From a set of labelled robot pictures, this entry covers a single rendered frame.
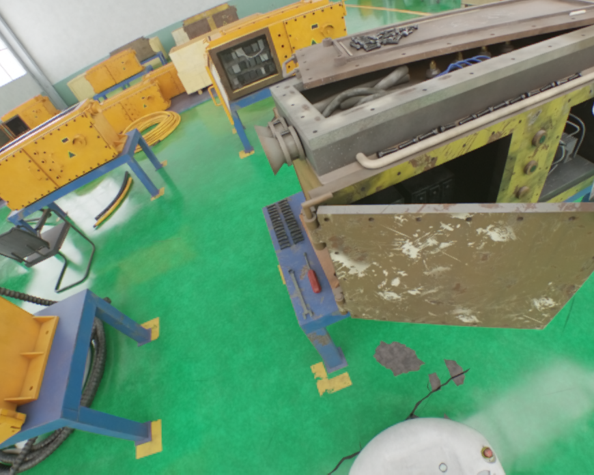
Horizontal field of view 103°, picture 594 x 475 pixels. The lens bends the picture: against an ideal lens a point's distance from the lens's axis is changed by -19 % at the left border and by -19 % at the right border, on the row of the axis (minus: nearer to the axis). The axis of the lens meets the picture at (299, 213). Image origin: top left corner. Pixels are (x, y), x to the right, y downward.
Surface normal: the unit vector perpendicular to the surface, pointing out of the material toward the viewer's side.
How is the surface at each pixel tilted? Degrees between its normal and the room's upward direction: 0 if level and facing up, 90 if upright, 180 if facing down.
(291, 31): 90
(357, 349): 0
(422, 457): 0
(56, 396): 0
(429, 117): 90
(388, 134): 90
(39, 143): 90
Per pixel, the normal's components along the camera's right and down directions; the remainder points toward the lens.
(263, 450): -0.27, -0.68
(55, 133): 0.31, 0.61
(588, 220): -0.25, 0.73
